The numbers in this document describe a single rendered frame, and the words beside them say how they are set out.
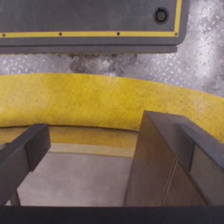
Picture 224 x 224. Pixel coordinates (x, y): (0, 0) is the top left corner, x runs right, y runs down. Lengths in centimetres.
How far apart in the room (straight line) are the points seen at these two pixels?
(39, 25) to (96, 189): 58
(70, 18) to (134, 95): 48
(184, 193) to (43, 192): 58
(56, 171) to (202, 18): 90
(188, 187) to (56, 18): 48
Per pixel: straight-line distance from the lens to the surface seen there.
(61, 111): 88
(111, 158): 59
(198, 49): 90
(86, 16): 50
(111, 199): 71
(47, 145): 17
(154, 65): 82
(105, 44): 48
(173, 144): 16
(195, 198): 23
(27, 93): 92
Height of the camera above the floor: 80
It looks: 73 degrees down
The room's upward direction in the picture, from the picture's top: 180 degrees counter-clockwise
